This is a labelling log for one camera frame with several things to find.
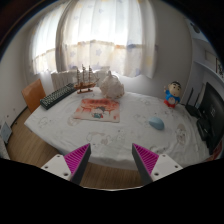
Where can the white printed tablecloth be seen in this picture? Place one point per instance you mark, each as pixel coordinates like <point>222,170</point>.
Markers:
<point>133,136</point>

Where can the white radiator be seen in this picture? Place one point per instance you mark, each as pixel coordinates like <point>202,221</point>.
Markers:
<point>61,79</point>

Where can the white wall shelf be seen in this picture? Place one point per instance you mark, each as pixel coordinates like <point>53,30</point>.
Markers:
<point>205,46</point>

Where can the black computer keyboard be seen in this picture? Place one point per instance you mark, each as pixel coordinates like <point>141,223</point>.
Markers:
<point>57,96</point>

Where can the wooden model sailing ship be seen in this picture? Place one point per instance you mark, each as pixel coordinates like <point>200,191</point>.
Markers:
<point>85,86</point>

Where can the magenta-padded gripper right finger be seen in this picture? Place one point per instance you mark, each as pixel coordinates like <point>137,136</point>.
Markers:
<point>163,165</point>

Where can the cartoon boy clock figurine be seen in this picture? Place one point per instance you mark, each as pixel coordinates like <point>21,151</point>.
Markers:
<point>172,95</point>

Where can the black router with antennas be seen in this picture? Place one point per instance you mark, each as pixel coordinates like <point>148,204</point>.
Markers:
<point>192,110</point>

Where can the black monitor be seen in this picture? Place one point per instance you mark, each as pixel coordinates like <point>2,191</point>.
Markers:
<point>215,113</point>

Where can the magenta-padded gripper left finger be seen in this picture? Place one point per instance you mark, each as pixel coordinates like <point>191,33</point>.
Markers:
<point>60,165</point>

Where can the black box beside monitor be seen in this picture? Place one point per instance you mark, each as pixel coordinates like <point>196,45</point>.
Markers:
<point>204,128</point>

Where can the light blue computer mouse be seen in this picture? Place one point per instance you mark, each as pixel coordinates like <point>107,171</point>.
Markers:
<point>156,123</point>

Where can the large white conch shell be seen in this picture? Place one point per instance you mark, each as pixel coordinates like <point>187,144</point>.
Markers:
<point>111,87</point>

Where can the red printed mouse pad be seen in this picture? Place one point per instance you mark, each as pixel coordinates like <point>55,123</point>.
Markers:
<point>98,110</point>

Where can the white star-print curtain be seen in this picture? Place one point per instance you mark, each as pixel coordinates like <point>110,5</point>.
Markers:
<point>100,36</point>

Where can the framed calligraphy picture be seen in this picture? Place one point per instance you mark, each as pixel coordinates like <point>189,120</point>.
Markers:
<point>220,68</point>

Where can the orange wooden chair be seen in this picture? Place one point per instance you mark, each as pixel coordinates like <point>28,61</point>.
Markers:
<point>33,95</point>

